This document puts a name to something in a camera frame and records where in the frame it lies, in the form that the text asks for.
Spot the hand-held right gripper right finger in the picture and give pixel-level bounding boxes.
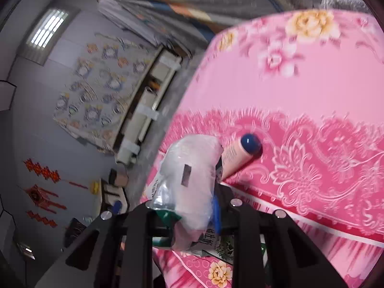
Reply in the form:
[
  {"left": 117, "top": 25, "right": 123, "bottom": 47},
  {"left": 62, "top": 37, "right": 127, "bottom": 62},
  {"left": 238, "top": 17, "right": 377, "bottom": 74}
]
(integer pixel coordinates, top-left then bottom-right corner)
[{"left": 211, "top": 184, "right": 350, "bottom": 288}]

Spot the cartoon printed board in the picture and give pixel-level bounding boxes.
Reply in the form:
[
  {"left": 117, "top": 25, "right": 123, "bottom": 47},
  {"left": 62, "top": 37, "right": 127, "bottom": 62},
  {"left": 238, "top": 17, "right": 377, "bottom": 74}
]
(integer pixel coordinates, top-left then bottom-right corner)
[{"left": 53, "top": 34, "right": 162, "bottom": 153}]

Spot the window blind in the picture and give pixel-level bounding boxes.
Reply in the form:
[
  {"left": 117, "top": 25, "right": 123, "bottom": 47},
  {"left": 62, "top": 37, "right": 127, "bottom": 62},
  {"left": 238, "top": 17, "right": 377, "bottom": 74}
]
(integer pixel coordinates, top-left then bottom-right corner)
[{"left": 18, "top": 6, "right": 80, "bottom": 66}]

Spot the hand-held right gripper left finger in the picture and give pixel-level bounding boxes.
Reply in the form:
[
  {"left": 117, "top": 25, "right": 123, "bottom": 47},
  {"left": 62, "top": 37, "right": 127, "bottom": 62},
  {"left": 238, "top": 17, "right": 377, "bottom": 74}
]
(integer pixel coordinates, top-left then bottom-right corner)
[{"left": 34, "top": 202, "right": 156, "bottom": 288}]

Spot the grey quilted sofa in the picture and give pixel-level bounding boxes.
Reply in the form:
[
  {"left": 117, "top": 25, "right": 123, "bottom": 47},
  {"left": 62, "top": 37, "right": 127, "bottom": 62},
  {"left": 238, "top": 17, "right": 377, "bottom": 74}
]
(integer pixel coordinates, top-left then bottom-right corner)
[{"left": 319, "top": 0, "right": 371, "bottom": 15}]

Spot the green tissue packet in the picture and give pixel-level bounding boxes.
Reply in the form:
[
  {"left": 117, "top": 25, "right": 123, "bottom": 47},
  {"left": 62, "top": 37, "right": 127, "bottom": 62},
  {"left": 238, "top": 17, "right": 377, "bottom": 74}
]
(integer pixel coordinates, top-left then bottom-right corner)
[{"left": 147, "top": 135, "right": 237, "bottom": 264}]

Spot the striped cloth cover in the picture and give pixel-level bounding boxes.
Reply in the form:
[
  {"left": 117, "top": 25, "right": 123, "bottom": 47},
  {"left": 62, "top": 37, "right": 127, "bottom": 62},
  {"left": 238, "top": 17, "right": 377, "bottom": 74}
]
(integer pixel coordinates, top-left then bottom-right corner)
[{"left": 99, "top": 0, "right": 315, "bottom": 54}]

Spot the pink bottle with blue cap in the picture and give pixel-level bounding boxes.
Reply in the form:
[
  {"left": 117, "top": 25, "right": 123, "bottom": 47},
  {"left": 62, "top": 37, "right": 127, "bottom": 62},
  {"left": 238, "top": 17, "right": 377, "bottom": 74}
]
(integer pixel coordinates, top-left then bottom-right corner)
[{"left": 220, "top": 133, "right": 263, "bottom": 180}]

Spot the red paper wall cutout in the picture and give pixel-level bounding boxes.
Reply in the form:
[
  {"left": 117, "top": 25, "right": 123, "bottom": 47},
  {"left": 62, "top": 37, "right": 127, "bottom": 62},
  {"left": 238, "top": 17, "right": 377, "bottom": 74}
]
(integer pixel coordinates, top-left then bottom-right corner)
[
  {"left": 24, "top": 159, "right": 60, "bottom": 183},
  {"left": 27, "top": 210, "right": 57, "bottom": 228}
]

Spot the red knot wall ornament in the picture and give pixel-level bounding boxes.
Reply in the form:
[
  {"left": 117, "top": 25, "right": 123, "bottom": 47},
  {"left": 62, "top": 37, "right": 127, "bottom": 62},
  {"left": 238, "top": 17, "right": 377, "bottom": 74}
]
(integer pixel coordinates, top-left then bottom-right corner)
[{"left": 24, "top": 184, "right": 67, "bottom": 215}]

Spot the white low cabinet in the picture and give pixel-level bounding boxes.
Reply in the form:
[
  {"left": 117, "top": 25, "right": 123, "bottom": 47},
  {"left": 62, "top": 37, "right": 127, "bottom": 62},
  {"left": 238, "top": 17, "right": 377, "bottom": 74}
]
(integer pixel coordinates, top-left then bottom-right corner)
[{"left": 114, "top": 48, "right": 183, "bottom": 165}]

